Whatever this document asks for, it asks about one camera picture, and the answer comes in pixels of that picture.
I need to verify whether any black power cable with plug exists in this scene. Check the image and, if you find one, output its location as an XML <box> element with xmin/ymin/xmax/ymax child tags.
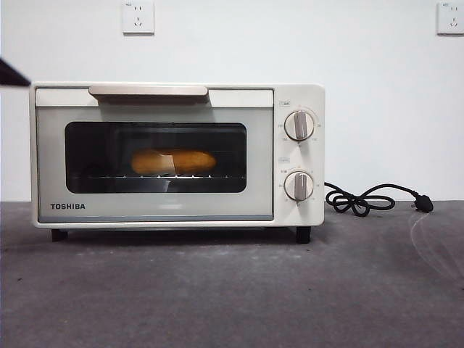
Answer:
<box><xmin>323</xmin><ymin>182</ymin><xmax>434</xmax><ymax>218</ymax></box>

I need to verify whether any oven door with glass window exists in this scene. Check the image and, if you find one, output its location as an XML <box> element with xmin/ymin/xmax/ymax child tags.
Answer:
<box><xmin>35</xmin><ymin>86</ymin><xmax>274</xmax><ymax>222</ymax></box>

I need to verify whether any white Toshiba toaster oven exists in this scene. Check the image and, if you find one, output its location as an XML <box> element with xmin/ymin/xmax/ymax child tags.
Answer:
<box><xmin>29</xmin><ymin>82</ymin><xmax>326</xmax><ymax>244</ymax></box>

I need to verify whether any oven timer knob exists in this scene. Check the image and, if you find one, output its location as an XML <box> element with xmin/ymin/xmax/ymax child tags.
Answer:
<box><xmin>283</xmin><ymin>170</ymin><xmax>315</xmax><ymax>202</ymax></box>

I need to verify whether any metal wire oven rack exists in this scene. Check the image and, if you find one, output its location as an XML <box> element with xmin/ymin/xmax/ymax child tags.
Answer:
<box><xmin>68</xmin><ymin>173</ymin><xmax>244</xmax><ymax>181</ymax></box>

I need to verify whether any white wall socket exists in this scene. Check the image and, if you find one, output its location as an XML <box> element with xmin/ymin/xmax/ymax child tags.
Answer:
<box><xmin>436</xmin><ymin>2</ymin><xmax>464</xmax><ymax>36</ymax></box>
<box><xmin>122</xmin><ymin>1</ymin><xmax>155</xmax><ymax>36</ymax></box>

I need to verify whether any oven temperature knob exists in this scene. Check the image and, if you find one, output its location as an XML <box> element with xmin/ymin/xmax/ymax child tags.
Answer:
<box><xmin>283</xmin><ymin>110</ymin><xmax>315</xmax><ymax>141</ymax></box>

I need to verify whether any yellow corn cob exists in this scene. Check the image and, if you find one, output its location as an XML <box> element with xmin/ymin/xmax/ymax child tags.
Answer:
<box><xmin>130</xmin><ymin>149</ymin><xmax>218</xmax><ymax>175</ymax></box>

